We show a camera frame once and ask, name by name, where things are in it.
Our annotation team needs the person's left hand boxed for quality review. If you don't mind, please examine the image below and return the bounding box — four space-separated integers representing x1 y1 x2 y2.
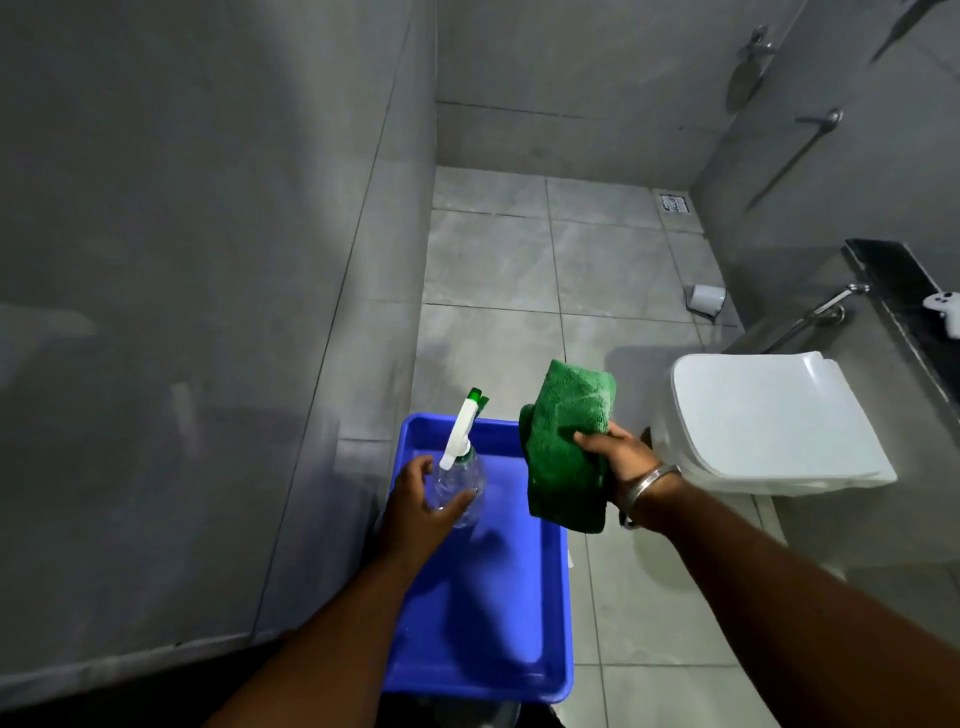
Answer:
376 454 477 573

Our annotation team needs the person's right hand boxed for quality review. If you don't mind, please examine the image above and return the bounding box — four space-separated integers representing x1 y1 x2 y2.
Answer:
573 420 666 511

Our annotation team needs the green microfiber cloth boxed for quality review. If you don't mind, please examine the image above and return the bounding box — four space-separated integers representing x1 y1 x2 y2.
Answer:
518 359 618 535

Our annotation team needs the clear spray bottle white trigger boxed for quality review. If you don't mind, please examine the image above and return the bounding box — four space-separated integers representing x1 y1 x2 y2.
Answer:
423 387 491 531

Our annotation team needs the person's left forearm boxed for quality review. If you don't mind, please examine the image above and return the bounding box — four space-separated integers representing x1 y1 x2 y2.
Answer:
204 541 438 728

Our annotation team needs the person's right forearm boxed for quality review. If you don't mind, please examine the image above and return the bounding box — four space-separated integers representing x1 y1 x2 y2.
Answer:
628 474 960 728

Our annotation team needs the blue plastic tray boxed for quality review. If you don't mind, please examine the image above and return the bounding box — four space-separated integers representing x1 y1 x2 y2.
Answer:
381 412 576 705

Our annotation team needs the white toilet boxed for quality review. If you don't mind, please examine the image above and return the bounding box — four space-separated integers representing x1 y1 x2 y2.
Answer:
649 351 899 498

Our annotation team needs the chrome health faucet sprayer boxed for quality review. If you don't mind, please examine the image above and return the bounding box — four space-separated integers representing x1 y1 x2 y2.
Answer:
765 282 871 354

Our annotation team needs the black stone ledge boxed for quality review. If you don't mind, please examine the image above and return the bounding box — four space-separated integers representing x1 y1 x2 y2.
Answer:
842 238 960 421

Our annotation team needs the white game controller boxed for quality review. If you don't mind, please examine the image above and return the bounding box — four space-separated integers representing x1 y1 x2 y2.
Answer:
921 291 960 340

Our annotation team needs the chrome shower head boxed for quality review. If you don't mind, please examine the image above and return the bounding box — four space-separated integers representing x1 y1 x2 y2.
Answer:
724 24 780 115

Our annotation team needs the silver metal bracelet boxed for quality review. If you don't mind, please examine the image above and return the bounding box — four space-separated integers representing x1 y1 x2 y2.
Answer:
618 463 683 531

